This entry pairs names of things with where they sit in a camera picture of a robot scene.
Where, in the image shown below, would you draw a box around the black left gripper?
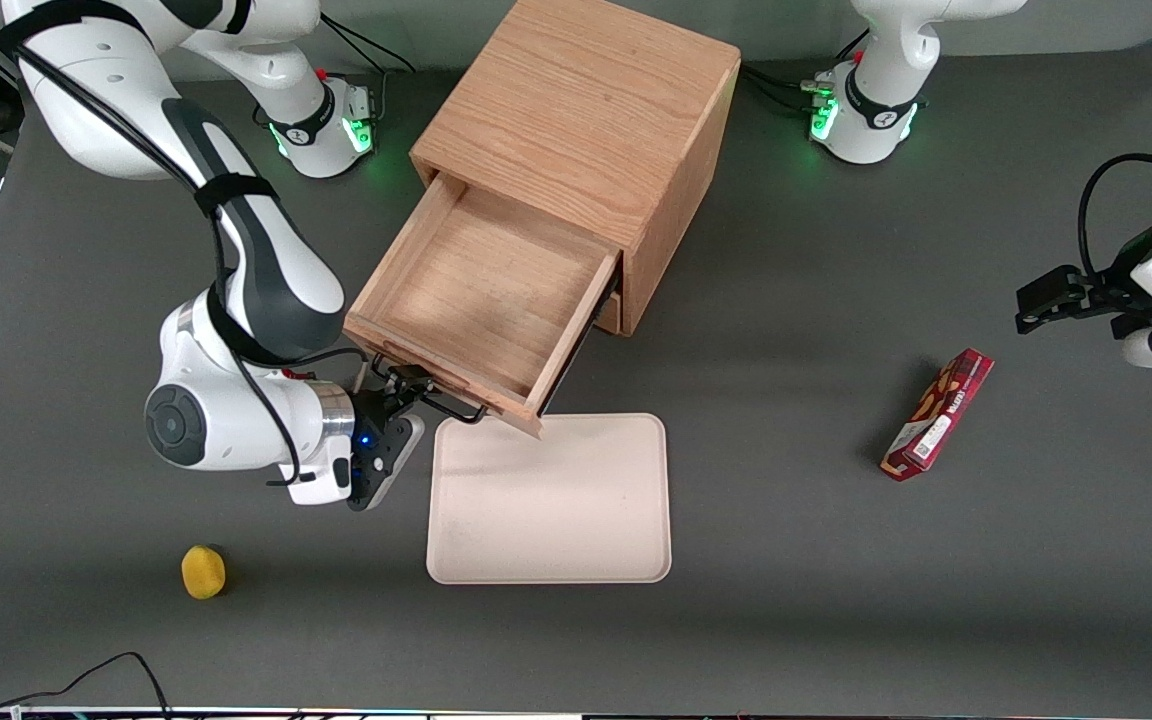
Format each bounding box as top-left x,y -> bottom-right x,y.
1015,222 -> 1152,339

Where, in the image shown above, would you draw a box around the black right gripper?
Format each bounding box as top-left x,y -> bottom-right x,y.
348,365 -> 435,453

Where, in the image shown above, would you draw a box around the wooden drawer with black handle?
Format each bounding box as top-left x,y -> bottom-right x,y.
343,169 -> 624,440
588,290 -> 625,337

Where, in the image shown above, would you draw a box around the wooden drawer cabinet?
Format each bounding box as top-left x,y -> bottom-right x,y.
409,0 -> 744,339

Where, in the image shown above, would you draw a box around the red snack box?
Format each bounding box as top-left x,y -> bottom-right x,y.
879,347 -> 997,484

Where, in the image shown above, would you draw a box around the beige plastic tray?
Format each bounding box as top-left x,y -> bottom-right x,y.
425,412 -> 674,587

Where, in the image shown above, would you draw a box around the yellow lemon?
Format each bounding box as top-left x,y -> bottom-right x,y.
180,543 -> 229,602

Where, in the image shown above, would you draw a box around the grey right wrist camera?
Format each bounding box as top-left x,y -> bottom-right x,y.
348,412 -> 428,513

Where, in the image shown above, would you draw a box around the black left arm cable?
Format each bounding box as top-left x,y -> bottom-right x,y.
1078,152 -> 1152,283

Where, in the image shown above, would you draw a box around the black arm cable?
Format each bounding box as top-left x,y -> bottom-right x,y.
0,28 -> 372,489
1078,152 -> 1152,283

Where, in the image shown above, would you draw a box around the black right base cables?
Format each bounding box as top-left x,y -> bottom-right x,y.
254,15 -> 419,133

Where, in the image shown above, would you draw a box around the black base cables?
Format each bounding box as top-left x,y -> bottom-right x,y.
254,15 -> 419,133
741,28 -> 872,117

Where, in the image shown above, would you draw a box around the black left base cables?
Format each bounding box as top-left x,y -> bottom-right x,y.
741,28 -> 872,117

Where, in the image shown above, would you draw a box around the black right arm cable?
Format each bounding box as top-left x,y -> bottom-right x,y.
0,28 -> 372,489

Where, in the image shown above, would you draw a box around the thin black floor cable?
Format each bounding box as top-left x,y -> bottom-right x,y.
0,651 -> 173,717

